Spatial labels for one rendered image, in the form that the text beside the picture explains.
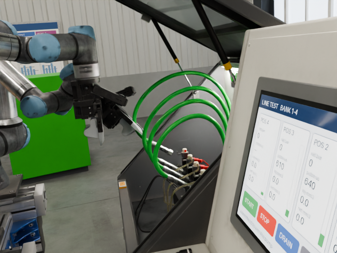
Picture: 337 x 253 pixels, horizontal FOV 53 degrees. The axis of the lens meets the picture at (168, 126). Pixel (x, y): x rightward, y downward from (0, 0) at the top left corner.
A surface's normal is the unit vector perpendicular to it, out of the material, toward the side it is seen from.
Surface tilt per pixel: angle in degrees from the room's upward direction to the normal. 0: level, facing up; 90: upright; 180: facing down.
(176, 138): 90
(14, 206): 90
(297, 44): 76
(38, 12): 90
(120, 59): 90
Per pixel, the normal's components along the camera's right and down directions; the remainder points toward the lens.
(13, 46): 0.78, 0.15
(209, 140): 0.19, 0.21
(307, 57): -0.97, -0.11
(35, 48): -0.61, 0.23
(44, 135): 0.42, 0.17
